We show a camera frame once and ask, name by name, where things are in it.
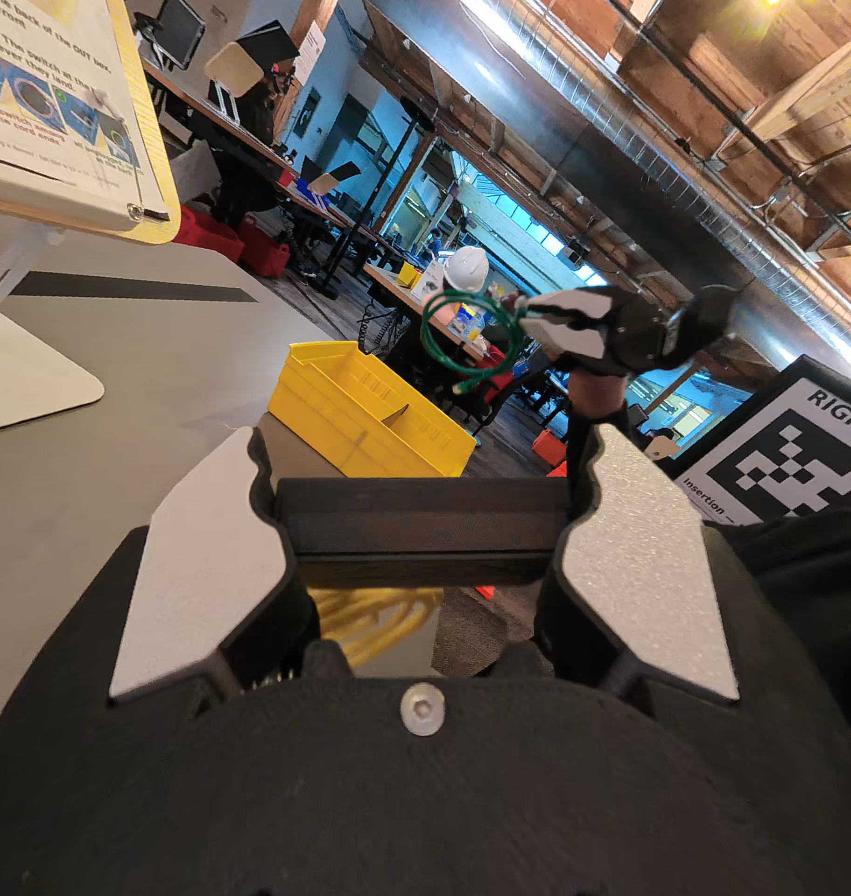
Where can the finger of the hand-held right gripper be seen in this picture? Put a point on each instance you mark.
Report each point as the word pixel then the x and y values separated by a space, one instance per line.
pixel 572 302
pixel 576 341

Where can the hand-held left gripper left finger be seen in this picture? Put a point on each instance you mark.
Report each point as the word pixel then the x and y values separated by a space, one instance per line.
pixel 201 567

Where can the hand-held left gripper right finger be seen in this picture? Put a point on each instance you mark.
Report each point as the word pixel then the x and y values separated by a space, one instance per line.
pixel 642 574

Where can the yellow divided plastic bin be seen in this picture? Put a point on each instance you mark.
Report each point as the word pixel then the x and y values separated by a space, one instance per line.
pixel 327 399

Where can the black network switch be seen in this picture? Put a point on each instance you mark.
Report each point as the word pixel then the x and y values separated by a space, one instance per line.
pixel 425 521

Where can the black mesh chair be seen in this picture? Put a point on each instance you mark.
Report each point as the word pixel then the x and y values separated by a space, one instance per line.
pixel 509 409

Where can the orange bin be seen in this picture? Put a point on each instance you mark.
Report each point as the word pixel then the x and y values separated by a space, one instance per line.
pixel 548 448

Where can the white hard hat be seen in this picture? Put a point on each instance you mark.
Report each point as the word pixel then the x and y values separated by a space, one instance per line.
pixel 467 266

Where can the white product box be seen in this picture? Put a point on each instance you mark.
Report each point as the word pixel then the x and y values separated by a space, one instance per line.
pixel 432 276

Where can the orange traffic cone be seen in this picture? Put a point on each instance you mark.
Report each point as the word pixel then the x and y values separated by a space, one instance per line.
pixel 485 592

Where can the small yellow bin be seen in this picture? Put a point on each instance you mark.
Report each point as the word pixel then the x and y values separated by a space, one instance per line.
pixel 408 274

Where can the black framed marker sign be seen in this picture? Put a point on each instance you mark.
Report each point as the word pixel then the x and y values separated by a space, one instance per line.
pixel 782 462

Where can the wooden table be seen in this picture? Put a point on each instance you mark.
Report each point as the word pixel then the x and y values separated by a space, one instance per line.
pixel 390 290

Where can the black pole stand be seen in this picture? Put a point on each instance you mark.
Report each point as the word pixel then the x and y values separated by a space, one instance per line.
pixel 376 203

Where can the black tape strip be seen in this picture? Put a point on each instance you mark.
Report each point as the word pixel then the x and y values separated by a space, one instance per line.
pixel 117 285

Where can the grey cloth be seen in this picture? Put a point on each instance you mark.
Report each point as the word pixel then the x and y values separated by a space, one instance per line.
pixel 194 171

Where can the white instruction sheet stand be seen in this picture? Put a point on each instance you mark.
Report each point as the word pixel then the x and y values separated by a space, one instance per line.
pixel 47 196

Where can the long wooden desk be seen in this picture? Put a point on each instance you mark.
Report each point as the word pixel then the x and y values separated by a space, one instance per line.
pixel 187 94

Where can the black monitor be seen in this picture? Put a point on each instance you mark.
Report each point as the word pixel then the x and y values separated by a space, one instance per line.
pixel 180 31

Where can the metal ventilation duct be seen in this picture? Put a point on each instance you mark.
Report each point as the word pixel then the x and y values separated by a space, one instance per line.
pixel 607 140

